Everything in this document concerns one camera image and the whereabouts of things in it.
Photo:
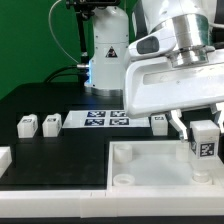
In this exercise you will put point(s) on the white square tabletop part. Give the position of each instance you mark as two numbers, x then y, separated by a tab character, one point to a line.
161	163

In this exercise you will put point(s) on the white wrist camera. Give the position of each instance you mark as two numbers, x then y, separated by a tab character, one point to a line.
153	45

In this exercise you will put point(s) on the white sheet with tags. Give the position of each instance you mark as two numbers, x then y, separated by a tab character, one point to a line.
102	119

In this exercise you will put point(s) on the black camera stand pole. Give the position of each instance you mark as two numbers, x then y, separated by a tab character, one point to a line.
83	13

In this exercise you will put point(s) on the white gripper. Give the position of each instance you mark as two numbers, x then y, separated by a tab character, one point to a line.
153	86

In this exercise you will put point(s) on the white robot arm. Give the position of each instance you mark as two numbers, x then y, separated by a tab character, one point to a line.
114	31

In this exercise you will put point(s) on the white U-shaped fence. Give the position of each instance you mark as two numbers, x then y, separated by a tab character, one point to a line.
118	202

